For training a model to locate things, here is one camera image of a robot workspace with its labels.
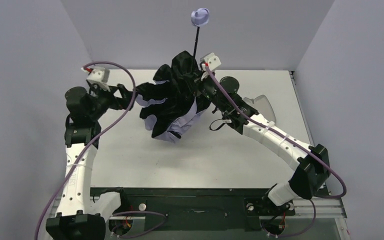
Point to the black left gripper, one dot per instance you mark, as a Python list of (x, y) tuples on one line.
[(113, 96)]

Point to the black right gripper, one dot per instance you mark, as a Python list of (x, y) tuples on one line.
[(204, 84)]

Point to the lilac black umbrella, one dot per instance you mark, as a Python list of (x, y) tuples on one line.
[(170, 104)]

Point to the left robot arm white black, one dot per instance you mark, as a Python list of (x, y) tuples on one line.
[(74, 218)]

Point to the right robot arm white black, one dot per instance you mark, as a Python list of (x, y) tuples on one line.
[(308, 162)]

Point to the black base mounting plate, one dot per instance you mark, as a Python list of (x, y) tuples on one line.
[(202, 209)]

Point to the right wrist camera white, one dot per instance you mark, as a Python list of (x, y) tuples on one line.
[(210, 60)]

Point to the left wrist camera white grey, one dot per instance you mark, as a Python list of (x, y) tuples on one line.
[(98, 76)]

